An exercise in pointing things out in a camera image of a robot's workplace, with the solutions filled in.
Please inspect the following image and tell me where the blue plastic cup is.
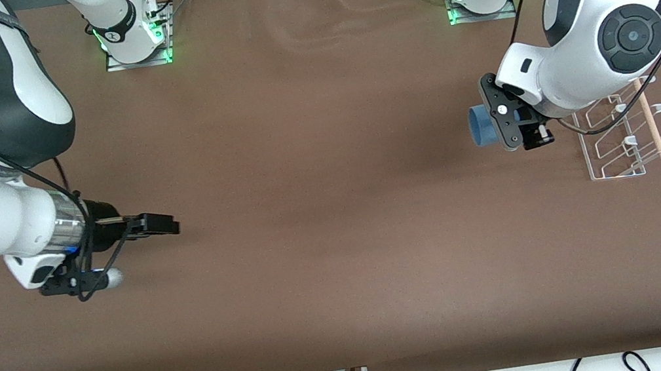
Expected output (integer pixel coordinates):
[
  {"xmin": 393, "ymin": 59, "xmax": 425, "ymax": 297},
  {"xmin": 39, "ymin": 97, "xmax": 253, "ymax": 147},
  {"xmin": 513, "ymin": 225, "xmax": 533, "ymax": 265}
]
[{"xmin": 466, "ymin": 101, "xmax": 502, "ymax": 149}]

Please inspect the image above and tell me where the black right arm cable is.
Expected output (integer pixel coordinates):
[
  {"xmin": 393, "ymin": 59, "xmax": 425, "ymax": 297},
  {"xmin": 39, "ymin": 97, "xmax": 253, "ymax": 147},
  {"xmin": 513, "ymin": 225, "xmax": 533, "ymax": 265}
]
[{"xmin": 0, "ymin": 0, "xmax": 143, "ymax": 315}]

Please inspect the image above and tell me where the white wire cup rack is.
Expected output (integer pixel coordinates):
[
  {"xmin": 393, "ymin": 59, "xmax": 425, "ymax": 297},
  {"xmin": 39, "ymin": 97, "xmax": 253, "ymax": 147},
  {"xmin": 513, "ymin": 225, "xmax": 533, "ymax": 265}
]
[{"xmin": 569, "ymin": 72, "xmax": 661, "ymax": 185}]

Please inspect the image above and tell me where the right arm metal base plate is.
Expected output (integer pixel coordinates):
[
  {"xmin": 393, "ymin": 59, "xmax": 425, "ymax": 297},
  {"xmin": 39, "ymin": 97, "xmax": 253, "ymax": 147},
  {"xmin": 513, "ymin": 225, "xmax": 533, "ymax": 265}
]
[{"xmin": 97, "ymin": 1, "xmax": 180, "ymax": 74}]

